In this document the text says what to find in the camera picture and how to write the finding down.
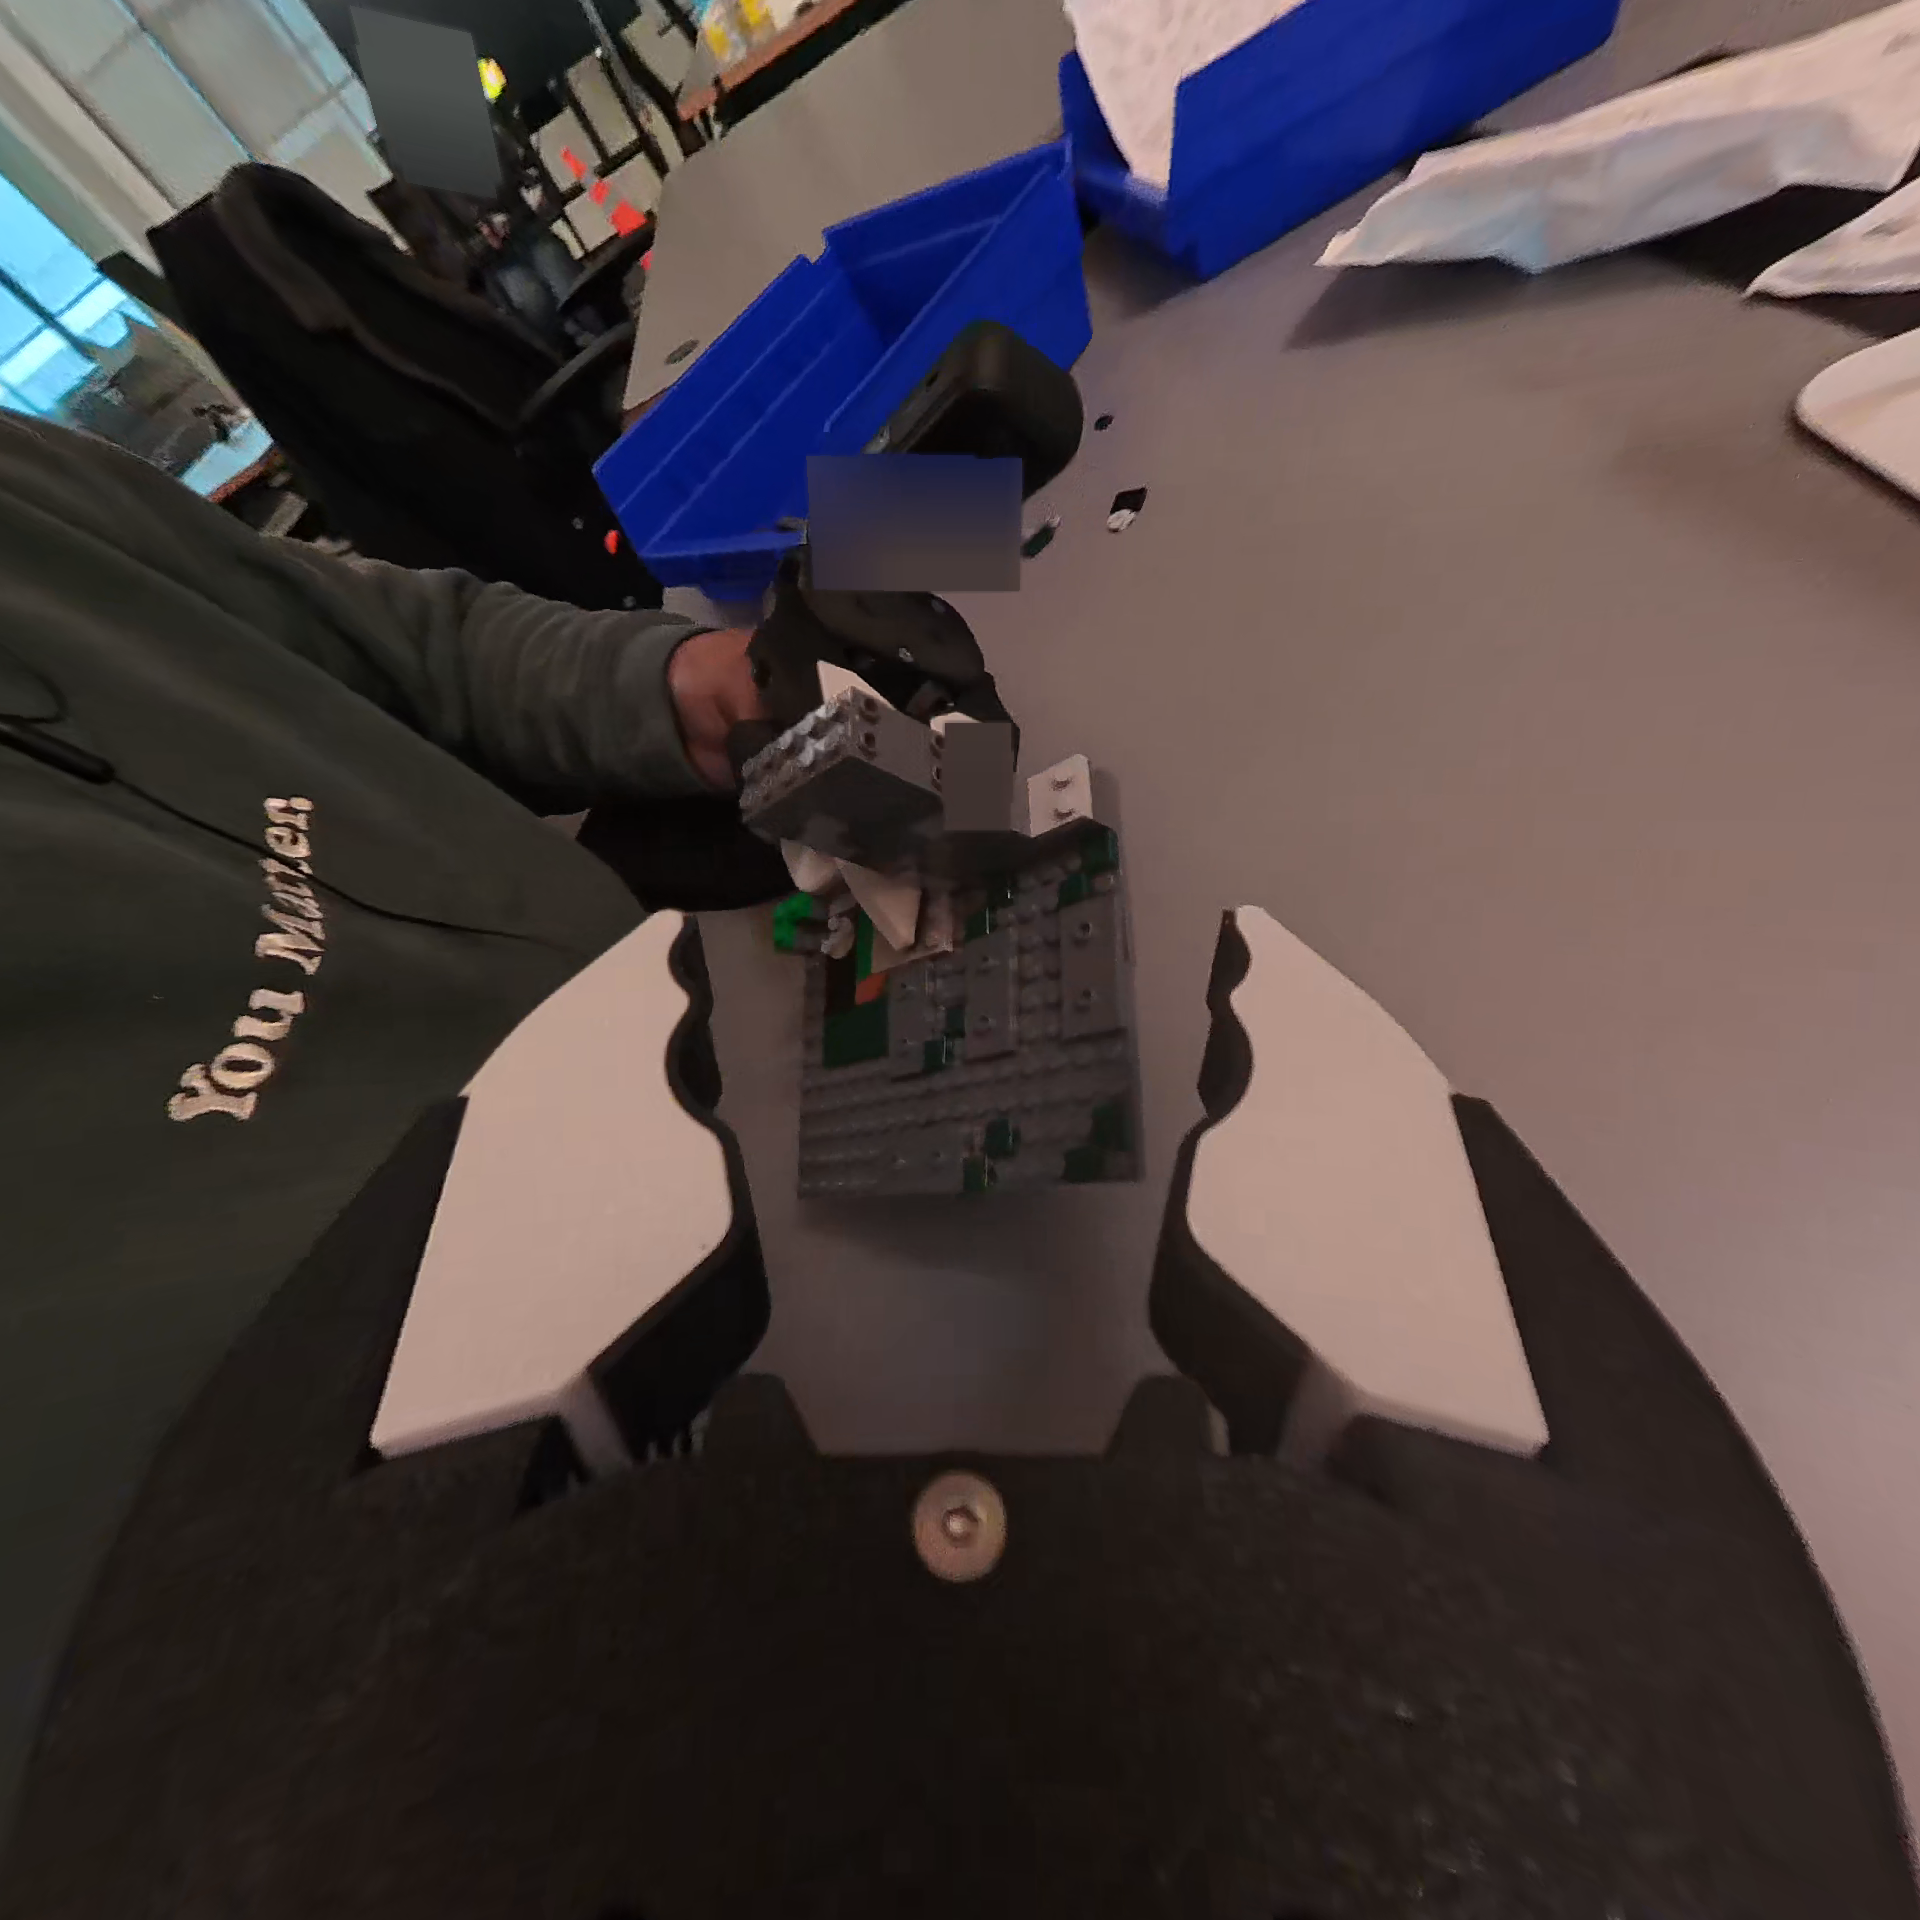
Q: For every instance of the small black brick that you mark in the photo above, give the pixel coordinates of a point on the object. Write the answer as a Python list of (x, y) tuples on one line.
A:
[(1127, 506)]

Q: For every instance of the person's left hand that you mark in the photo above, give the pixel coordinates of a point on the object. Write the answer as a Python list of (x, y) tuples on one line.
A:
[(709, 707)]

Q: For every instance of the person's left forearm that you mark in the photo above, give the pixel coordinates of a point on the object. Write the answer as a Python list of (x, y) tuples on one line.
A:
[(512, 659)]

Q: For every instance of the white crumpled paper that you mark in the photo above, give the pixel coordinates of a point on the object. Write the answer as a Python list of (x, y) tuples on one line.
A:
[(1153, 60)]

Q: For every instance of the blue storage bin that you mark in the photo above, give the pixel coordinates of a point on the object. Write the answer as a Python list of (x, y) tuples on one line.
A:
[(1349, 136), (719, 480)]

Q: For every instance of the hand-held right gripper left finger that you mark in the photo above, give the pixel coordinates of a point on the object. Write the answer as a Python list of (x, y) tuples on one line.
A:
[(571, 1199)]

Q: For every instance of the black office chair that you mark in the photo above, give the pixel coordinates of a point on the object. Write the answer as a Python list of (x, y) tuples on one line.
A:
[(389, 376)]

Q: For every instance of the grey studded brick baseplate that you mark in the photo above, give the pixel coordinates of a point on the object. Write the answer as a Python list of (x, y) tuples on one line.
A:
[(974, 1078)]

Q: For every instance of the grey brick wall assembly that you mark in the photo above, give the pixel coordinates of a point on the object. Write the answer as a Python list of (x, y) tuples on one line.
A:
[(841, 793)]

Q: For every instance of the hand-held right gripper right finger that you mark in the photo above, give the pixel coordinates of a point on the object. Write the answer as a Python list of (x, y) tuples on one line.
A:
[(1349, 1230)]

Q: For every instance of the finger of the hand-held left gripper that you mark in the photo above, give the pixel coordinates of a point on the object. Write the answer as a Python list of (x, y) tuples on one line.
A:
[(887, 907)]

